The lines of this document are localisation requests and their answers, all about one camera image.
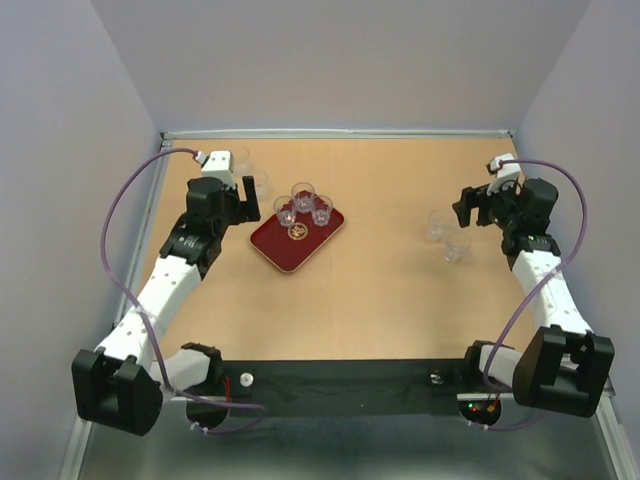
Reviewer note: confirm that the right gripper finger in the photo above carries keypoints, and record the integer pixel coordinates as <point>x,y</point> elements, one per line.
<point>483,201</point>
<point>463,206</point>

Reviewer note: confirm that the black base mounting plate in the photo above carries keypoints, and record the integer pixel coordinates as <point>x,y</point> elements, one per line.
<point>306,388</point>

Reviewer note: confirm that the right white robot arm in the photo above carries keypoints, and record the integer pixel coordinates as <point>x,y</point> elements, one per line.
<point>566,365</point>

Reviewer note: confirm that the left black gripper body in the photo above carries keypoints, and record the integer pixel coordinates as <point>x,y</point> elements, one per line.
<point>231,215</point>

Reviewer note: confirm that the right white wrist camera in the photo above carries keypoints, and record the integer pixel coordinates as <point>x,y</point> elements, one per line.
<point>506,172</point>

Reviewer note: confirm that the aluminium table frame rail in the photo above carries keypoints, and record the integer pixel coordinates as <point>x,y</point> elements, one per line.
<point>334,133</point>

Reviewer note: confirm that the clear faceted glass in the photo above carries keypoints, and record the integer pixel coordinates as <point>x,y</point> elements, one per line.
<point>303,194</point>
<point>321,209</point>

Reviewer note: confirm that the red rectangular serving tray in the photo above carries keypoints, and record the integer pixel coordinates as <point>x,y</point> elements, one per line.
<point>287,249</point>

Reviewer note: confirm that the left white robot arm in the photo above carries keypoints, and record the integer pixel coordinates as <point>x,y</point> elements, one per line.
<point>124,382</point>

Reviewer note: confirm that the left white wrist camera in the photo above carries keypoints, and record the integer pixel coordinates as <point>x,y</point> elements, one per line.
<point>217,164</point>

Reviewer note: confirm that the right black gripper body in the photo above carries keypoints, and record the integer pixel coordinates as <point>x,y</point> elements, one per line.
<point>503,213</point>

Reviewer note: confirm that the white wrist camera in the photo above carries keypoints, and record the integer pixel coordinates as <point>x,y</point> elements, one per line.
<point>506,172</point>
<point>217,164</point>

